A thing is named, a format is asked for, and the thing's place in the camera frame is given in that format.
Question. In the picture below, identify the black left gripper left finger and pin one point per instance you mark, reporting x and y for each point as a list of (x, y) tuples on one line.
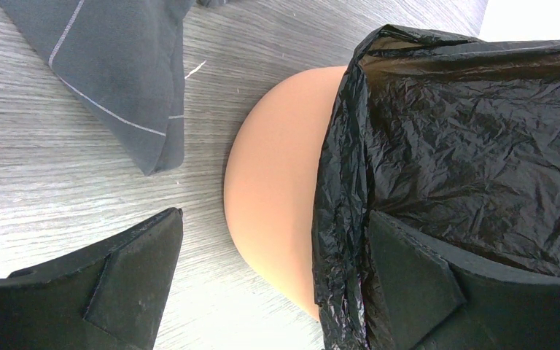
[(108, 295)]

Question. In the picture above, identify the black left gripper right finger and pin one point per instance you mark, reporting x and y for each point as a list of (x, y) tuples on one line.
[(439, 296)]

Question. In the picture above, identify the black plastic trash bag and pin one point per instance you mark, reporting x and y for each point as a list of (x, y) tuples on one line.
[(453, 136)]

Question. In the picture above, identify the orange plastic trash bin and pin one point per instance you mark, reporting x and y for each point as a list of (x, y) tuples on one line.
[(270, 181)]

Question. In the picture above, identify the grey checked cloth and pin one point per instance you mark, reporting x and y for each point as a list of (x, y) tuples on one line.
[(124, 60)]

